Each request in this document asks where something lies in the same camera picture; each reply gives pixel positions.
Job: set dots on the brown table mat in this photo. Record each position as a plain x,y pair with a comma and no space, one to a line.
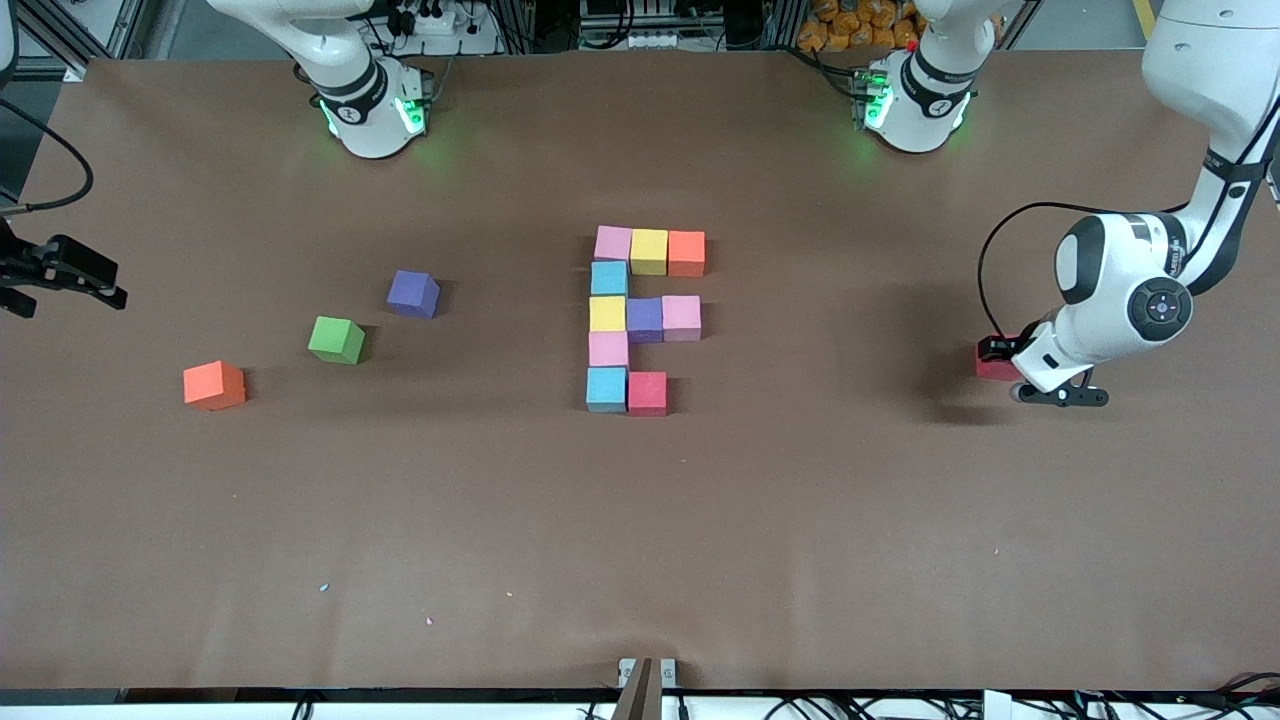
640,560

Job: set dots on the mauve pink foam cube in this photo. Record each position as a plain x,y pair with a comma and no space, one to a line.
613,244

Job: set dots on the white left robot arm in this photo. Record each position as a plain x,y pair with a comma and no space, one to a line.
1110,300

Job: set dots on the metal clamp bracket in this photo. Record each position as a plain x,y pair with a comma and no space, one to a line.
640,700

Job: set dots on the aluminium frame profile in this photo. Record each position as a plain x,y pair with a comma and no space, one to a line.
1238,30
60,40

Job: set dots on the small white box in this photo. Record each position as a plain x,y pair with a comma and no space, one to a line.
997,705

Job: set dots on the orange foam cube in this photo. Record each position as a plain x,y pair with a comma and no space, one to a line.
213,387
686,254

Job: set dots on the purple foam cube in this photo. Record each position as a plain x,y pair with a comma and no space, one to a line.
645,320
413,295

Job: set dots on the red foam cube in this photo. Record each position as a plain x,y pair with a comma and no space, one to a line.
647,393
993,371

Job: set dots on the green foam cube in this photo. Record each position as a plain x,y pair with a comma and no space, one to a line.
335,340

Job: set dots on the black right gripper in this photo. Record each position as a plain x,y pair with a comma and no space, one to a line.
22,267

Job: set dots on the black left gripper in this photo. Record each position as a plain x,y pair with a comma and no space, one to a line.
998,351

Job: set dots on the white power strip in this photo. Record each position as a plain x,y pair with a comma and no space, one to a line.
450,42
660,40

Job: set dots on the yellow foam cube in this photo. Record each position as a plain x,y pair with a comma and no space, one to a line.
649,252
607,314

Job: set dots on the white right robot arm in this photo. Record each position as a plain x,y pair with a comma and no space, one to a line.
350,100

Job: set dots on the small green-lit electronics box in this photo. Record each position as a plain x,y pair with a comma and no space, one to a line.
868,95

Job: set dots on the teal foam cube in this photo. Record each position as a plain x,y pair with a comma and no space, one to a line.
609,279
606,390

